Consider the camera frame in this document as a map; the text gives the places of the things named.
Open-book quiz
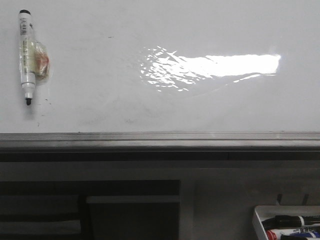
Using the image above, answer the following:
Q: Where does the white whiteboard marker with tape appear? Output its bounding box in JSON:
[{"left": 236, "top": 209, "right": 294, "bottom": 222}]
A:
[{"left": 18, "top": 9, "right": 50, "bottom": 106}]

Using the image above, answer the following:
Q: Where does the white whiteboard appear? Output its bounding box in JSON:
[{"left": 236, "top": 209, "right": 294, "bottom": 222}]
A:
[{"left": 0, "top": 0, "right": 320, "bottom": 133}]

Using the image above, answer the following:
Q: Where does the white marker tray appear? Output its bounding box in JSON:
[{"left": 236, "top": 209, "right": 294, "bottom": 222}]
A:
[{"left": 252, "top": 205, "right": 320, "bottom": 240}]

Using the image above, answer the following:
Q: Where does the black tray hook left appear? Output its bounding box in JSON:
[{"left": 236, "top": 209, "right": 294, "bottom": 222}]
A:
[{"left": 275, "top": 193, "right": 283, "bottom": 206}]

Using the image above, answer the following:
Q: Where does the black tray hook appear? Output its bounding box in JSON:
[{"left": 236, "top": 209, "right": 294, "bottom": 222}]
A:
[
  {"left": 275, "top": 193, "right": 283, "bottom": 206},
  {"left": 301, "top": 193, "right": 309, "bottom": 206}
]

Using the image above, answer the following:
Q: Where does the dark cabinet panel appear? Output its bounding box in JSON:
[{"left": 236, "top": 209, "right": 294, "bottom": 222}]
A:
[{"left": 0, "top": 180, "right": 181, "bottom": 240}]

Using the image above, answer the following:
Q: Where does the black marker in tray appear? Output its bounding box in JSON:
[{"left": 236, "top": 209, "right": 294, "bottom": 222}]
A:
[{"left": 262, "top": 215, "right": 320, "bottom": 230}]

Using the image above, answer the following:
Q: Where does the red capped marker in tray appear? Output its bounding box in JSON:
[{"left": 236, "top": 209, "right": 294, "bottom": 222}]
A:
[{"left": 265, "top": 226, "right": 320, "bottom": 240}]

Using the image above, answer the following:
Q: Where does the black tray hook right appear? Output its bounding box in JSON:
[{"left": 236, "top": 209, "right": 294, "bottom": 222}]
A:
[{"left": 301, "top": 193, "right": 309, "bottom": 206}]

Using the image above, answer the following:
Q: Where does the blue marker in tray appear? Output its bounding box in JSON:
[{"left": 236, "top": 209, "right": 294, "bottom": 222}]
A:
[{"left": 280, "top": 231, "right": 320, "bottom": 240}]

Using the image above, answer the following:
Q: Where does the aluminium whiteboard frame rail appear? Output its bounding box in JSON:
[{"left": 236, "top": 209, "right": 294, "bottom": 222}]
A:
[{"left": 0, "top": 131, "right": 320, "bottom": 162}]

